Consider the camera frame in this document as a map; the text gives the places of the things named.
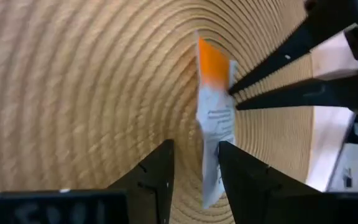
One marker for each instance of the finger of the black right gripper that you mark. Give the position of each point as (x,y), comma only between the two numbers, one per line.
(322,91)
(291,46)

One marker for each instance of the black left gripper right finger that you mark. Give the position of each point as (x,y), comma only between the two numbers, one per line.
(275,208)

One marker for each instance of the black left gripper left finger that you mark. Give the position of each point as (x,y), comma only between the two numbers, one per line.
(89,208)

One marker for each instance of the white orange Tazo tea packet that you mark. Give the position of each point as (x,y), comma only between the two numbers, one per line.
(216,118)

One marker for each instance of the round woven straw placemat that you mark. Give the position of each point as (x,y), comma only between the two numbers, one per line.
(73,93)

